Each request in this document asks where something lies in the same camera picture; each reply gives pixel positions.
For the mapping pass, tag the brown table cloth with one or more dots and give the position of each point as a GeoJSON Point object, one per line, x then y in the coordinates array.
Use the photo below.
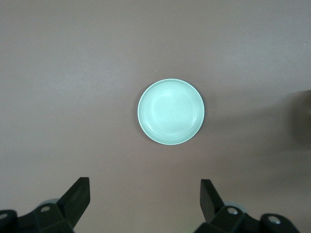
{"type": "Point", "coordinates": [73, 72]}

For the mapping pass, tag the mint green round plate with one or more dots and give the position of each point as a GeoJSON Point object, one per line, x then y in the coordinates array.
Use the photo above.
{"type": "Point", "coordinates": [171, 111]}

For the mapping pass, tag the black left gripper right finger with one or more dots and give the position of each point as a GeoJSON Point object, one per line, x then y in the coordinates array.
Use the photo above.
{"type": "Point", "coordinates": [230, 221]}

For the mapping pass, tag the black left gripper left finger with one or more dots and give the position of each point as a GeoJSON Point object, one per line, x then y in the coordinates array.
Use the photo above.
{"type": "Point", "coordinates": [48, 218]}

